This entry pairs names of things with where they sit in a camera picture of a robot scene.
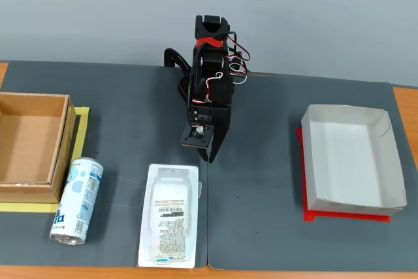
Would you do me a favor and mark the red sheet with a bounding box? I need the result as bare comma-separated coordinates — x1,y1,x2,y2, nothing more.
296,127,392,224

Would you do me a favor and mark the yellow tape outline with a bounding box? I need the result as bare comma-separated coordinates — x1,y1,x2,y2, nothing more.
0,106,91,214

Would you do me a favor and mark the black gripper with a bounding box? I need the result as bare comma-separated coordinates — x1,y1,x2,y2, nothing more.
187,74,234,164

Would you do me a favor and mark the red white black cable bundle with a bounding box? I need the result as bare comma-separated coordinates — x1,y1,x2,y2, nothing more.
225,31,251,86

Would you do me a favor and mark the red tape band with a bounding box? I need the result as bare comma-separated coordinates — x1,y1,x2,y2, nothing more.
195,37,225,48

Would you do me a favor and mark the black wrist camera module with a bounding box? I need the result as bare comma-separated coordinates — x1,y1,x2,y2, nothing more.
180,123,216,148

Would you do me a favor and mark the brown cardboard box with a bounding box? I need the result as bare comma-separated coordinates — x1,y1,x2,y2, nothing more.
0,92,78,205

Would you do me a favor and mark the white packaged sandwich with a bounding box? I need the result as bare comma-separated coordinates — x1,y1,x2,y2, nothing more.
137,162,201,269

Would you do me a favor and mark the white blue drink can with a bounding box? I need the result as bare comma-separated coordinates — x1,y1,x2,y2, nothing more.
49,157,105,246

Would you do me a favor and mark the gray paper box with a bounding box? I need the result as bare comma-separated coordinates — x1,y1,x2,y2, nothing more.
300,103,408,218

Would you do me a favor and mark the black table clamp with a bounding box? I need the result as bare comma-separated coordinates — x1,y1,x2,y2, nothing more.
163,47,191,74

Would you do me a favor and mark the dark gray mat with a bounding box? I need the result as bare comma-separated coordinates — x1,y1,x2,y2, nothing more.
0,60,210,269
206,72,410,272

